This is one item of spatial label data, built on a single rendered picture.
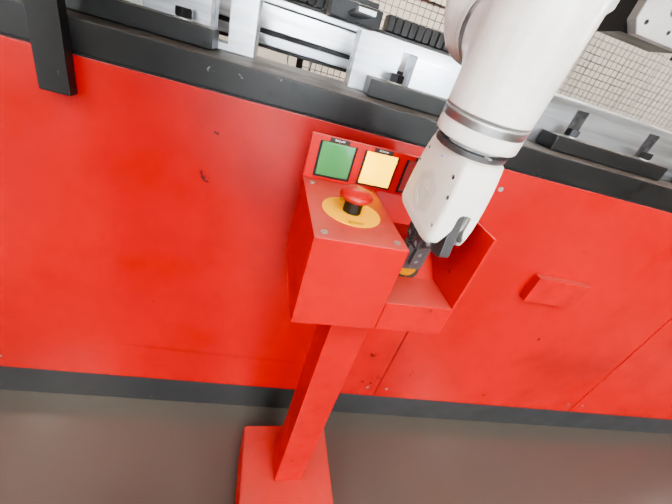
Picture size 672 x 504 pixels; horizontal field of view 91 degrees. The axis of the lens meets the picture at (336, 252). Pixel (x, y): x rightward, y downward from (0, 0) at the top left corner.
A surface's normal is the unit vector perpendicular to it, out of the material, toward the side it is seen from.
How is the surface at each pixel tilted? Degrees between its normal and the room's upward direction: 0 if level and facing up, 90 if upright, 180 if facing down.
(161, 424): 0
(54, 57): 90
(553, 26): 98
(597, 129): 90
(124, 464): 0
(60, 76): 90
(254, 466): 0
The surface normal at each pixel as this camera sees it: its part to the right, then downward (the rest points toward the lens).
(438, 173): -0.94, -0.08
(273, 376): 0.09, 0.55
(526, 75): -0.18, 0.61
